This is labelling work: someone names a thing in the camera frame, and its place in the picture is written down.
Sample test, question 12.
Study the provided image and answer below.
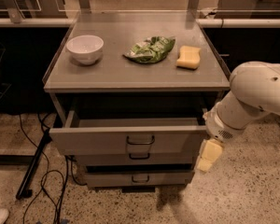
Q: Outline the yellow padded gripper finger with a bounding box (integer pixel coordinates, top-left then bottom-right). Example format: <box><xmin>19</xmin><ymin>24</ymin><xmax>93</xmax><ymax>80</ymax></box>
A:
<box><xmin>195</xmin><ymin>139</ymin><xmax>224</xmax><ymax>172</ymax></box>

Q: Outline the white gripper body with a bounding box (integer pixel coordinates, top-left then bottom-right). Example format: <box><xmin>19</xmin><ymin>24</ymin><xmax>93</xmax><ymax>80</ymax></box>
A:
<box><xmin>203</xmin><ymin>91</ymin><xmax>268</xmax><ymax>143</ymax></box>

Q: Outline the grey top drawer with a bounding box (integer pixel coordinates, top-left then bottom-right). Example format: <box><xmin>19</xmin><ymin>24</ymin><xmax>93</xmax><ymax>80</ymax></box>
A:
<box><xmin>50</xmin><ymin>95</ymin><xmax>205</xmax><ymax>159</ymax></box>

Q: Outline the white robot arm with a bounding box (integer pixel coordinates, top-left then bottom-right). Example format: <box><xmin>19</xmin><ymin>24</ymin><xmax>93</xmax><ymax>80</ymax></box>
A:
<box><xmin>195</xmin><ymin>62</ymin><xmax>280</xmax><ymax>172</ymax></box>

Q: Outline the grey drawer cabinet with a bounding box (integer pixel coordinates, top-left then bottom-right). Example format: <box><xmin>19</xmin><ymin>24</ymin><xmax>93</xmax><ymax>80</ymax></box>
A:
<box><xmin>44</xmin><ymin>11</ymin><xmax>229</xmax><ymax>178</ymax></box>

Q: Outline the grey bottom drawer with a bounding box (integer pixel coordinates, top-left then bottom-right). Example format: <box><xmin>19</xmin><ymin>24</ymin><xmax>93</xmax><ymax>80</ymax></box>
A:
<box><xmin>84</xmin><ymin>170</ymin><xmax>194</xmax><ymax>188</ymax></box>

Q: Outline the yellow sponge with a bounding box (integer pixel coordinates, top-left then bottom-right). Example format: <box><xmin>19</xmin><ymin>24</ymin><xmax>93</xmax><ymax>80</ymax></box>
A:
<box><xmin>176</xmin><ymin>46</ymin><xmax>201</xmax><ymax>69</ymax></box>

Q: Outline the green crumpled chip bag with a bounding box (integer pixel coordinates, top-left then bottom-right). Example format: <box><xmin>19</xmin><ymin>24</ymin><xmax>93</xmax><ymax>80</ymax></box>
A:
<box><xmin>123</xmin><ymin>36</ymin><xmax>175</xmax><ymax>64</ymax></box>

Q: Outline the white ceramic bowl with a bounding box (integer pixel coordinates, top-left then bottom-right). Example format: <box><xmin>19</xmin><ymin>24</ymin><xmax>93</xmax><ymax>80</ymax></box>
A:
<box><xmin>66</xmin><ymin>35</ymin><xmax>104</xmax><ymax>64</ymax></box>

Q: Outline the black metal bar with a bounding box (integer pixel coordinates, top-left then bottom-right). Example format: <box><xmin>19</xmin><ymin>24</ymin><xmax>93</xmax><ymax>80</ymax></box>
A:
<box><xmin>16</xmin><ymin>130</ymin><xmax>51</xmax><ymax>200</ymax></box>

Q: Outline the white shoe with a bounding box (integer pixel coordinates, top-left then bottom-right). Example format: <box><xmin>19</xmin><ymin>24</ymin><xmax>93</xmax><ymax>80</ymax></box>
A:
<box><xmin>0</xmin><ymin>208</ymin><xmax>9</xmax><ymax>224</ymax></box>

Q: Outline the black floor cable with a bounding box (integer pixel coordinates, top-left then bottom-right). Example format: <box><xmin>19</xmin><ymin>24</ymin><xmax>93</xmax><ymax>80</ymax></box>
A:
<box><xmin>18</xmin><ymin>111</ymin><xmax>88</xmax><ymax>224</ymax></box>

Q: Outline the white counter rail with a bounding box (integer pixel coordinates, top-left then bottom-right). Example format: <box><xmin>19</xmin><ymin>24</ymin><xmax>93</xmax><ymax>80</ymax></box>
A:
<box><xmin>0</xmin><ymin>18</ymin><xmax>280</xmax><ymax>28</ymax></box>

